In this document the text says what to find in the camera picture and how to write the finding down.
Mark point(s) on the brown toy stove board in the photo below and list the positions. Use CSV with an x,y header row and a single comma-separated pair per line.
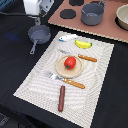
x,y
107,28

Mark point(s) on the black round stove burner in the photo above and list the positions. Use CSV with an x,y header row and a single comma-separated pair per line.
x,y
67,14

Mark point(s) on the red toy tomato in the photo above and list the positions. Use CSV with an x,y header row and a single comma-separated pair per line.
x,y
70,62

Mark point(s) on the grey cooking pot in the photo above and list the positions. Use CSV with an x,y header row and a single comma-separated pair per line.
x,y
92,13

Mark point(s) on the round beige plate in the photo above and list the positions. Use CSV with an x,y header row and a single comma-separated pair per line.
x,y
64,72

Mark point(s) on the knife with orange handle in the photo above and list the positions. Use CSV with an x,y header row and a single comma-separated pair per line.
x,y
78,55

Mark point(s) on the brown toy sausage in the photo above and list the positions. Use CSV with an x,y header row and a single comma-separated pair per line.
x,y
61,99

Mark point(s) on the small grey frying pan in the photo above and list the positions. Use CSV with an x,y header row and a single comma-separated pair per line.
x,y
39,34

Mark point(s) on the yellow toy banana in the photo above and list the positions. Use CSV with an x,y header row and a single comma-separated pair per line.
x,y
81,44

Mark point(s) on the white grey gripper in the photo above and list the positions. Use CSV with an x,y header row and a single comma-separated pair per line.
x,y
36,7

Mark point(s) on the fork with orange handle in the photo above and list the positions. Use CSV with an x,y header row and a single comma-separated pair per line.
x,y
66,80

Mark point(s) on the beige bowl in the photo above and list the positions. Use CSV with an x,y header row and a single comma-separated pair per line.
x,y
122,15

